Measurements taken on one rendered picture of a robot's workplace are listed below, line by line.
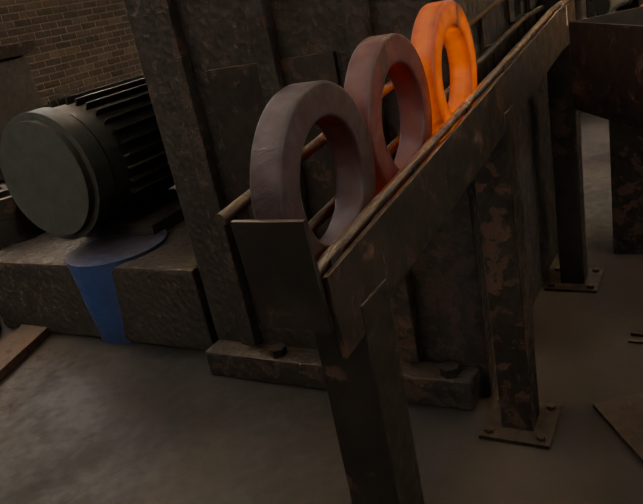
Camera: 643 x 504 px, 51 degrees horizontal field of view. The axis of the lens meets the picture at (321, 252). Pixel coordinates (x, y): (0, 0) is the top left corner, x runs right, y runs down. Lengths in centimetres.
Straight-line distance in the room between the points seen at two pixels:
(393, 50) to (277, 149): 26
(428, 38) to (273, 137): 37
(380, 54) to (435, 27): 16
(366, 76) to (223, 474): 92
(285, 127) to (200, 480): 97
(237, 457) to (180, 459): 13
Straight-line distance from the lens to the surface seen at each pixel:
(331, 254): 58
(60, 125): 196
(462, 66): 102
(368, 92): 71
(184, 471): 145
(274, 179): 55
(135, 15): 155
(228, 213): 60
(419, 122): 85
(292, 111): 58
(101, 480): 152
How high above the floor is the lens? 84
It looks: 21 degrees down
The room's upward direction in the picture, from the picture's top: 12 degrees counter-clockwise
